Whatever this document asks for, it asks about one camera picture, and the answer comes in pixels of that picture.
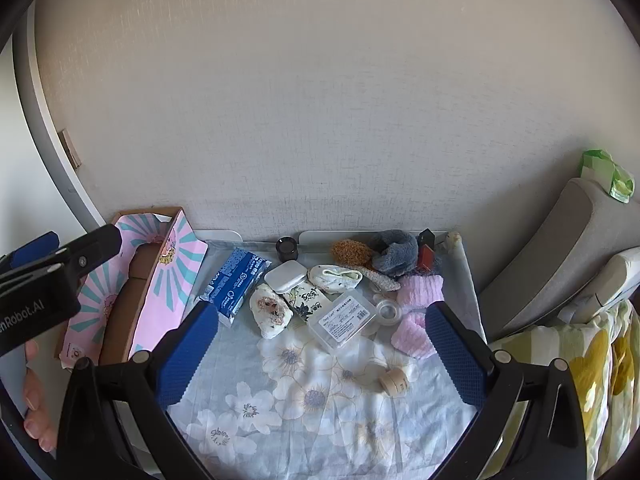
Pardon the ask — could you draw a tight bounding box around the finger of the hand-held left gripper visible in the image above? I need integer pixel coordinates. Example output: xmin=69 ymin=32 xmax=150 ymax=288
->
xmin=54 ymin=223 xmax=124 ymax=289
xmin=0 ymin=231 xmax=61 ymax=274

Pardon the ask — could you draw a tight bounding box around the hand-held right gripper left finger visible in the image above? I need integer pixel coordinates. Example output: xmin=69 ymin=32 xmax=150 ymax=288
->
xmin=56 ymin=301 xmax=221 ymax=480

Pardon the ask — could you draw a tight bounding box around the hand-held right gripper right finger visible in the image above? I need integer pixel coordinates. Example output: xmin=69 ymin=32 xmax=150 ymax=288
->
xmin=425 ymin=301 xmax=587 ymax=480

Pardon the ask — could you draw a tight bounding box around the pink fluffy sock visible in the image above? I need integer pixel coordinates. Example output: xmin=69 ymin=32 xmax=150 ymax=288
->
xmin=396 ymin=274 xmax=445 ymax=311
xmin=391 ymin=310 xmax=437 ymax=359

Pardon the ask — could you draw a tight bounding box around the cardboard box with pink print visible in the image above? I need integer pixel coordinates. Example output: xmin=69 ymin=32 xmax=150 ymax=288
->
xmin=59 ymin=206 xmax=209 ymax=368

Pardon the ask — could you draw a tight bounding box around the round wooden container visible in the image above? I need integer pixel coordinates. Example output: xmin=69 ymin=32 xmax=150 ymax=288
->
xmin=378 ymin=366 xmax=411 ymax=394

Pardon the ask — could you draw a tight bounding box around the blue tissue packet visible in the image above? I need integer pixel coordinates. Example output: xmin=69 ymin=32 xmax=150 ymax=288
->
xmin=199 ymin=247 xmax=272 ymax=328

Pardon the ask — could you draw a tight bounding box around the clear tape roll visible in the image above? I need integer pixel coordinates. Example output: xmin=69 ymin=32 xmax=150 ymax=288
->
xmin=375 ymin=300 xmax=403 ymax=322

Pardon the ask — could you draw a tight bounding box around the white square case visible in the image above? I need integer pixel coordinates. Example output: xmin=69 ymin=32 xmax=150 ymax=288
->
xmin=264 ymin=261 xmax=308 ymax=293

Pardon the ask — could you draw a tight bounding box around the person's left hand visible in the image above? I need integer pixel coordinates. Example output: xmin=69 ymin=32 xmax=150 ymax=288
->
xmin=22 ymin=339 xmax=59 ymax=454

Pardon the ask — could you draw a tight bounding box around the white monkey print pouch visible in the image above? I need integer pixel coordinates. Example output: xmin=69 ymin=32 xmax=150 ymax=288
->
xmin=250 ymin=283 xmax=293 ymax=339

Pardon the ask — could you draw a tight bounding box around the red and black lipstick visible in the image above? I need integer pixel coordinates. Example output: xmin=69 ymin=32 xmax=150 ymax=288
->
xmin=417 ymin=228 xmax=437 ymax=272

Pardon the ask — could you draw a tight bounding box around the white speckled headband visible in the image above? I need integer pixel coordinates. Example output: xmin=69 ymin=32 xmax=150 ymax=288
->
xmin=357 ymin=266 xmax=401 ymax=292

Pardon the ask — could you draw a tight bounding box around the grey fuzzy sock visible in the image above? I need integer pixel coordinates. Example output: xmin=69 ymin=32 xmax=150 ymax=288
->
xmin=372 ymin=230 xmax=420 ymax=278

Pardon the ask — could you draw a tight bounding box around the grey cushion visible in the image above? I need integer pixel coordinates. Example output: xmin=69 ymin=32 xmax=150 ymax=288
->
xmin=480 ymin=177 xmax=633 ymax=341

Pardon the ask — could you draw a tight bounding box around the white tray with cloth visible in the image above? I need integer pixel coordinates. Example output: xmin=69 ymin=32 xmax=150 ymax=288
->
xmin=167 ymin=237 xmax=486 ymax=480

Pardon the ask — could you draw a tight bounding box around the small black jar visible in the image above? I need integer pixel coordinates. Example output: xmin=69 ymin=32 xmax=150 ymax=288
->
xmin=276 ymin=236 xmax=299 ymax=263

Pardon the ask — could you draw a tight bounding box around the yellow floral blanket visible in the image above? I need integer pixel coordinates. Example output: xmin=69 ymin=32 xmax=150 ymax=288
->
xmin=482 ymin=300 xmax=640 ymax=480

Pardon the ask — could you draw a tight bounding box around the white sock with green trim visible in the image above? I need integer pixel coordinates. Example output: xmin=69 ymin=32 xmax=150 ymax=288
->
xmin=307 ymin=264 xmax=362 ymax=297

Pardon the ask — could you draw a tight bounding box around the brown scrunchie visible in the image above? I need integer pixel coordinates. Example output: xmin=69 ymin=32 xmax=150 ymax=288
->
xmin=331 ymin=240 xmax=373 ymax=269

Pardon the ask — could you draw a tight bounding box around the white pillow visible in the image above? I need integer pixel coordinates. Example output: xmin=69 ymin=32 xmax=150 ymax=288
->
xmin=557 ymin=246 xmax=640 ymax=326

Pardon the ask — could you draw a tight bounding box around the green packet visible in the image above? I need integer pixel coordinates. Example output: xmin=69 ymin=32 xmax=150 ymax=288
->
xmin=580 ymin=149 xmax=635 ymax=204

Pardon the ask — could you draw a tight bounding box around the brown wall fitting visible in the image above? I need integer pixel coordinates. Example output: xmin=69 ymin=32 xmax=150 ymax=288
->
xmin=57 ymin=129 xmax=82 ymax=168

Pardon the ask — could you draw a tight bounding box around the white door frame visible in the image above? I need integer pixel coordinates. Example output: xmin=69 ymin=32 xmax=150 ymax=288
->
xmin=12 ymin=5 xmax=116 ymax=226

